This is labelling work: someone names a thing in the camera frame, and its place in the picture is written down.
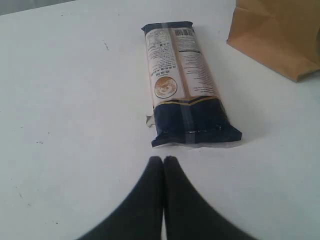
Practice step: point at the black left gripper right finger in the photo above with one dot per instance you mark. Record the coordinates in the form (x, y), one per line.
(187, 214)

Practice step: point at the brown paper shopping bag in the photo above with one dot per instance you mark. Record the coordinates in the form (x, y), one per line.
(283, 35)

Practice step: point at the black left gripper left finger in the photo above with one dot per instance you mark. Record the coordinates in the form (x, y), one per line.
(140, 215)

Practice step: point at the blue spaghetti pasta packet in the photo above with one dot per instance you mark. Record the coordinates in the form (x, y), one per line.
(187, 108)

